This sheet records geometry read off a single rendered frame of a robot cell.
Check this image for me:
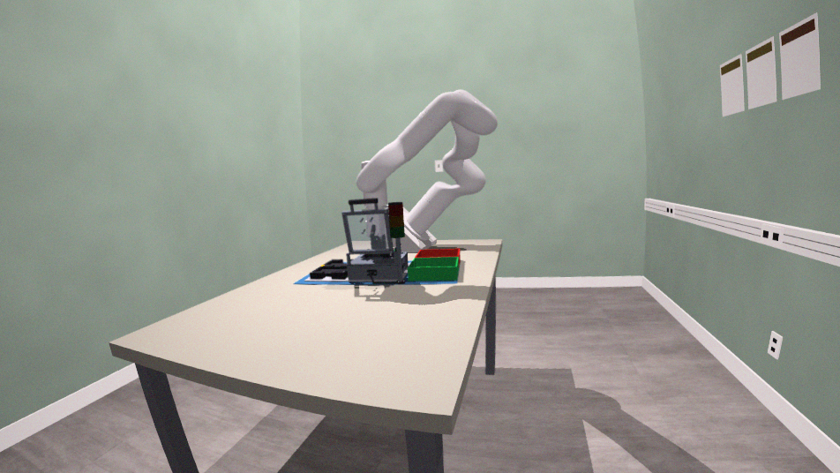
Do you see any red bin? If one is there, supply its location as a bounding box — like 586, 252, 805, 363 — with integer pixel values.
415, 249, 460, 258

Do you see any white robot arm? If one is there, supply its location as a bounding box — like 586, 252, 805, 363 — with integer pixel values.
356, 90, 498, 240

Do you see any green bin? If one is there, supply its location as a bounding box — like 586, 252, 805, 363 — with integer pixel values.
408, 257, 459, 282

